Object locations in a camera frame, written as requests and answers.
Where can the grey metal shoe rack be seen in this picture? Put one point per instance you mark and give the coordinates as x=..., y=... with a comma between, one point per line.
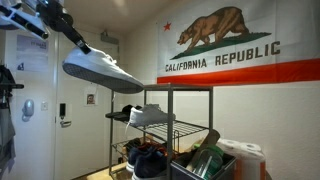
x=170, y=100

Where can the white light switch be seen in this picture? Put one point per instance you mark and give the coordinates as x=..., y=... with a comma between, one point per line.
x=44, y=106

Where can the dark storage bin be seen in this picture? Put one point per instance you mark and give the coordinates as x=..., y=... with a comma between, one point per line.
x=181, y=173

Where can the paper towel roll pack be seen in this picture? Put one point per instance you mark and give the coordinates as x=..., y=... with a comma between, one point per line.
x=248, y=156

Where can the California Republic flag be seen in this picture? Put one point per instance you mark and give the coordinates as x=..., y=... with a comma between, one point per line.
x=233, y=50

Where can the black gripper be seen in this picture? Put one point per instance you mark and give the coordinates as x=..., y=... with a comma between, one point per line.
x=55, y=15

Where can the navy sneaker orange laces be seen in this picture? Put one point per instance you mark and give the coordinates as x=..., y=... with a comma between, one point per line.
x=136, y=153
x=148, y=165

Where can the green clear plastic bottle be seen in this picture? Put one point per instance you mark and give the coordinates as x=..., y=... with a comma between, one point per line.
x=208, y=161

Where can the white wall intercom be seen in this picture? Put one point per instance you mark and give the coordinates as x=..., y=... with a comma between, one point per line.
x=28, y=110

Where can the white door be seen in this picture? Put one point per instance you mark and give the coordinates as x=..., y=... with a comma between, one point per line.
x=83, y=140

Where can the small photo paper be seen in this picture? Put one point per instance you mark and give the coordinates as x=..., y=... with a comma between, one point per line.
x=90, y=99

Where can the black slide sandal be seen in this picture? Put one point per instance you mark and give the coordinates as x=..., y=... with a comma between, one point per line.
x=128, y=108
x=116, y=115

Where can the white sneaker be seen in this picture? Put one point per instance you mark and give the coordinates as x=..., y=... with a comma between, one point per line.
x=100, y=68
x=148, y=115

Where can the grey hanging clothes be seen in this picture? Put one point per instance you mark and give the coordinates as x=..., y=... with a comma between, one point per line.
x=6, y=133

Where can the white notice paper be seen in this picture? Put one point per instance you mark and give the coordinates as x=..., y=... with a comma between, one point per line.
x=31, y=55

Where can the grey door closer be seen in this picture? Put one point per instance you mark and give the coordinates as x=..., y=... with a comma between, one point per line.
x=109, y=38

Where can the brown cardboard piece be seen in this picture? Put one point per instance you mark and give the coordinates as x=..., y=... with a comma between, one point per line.
x=210, y=136

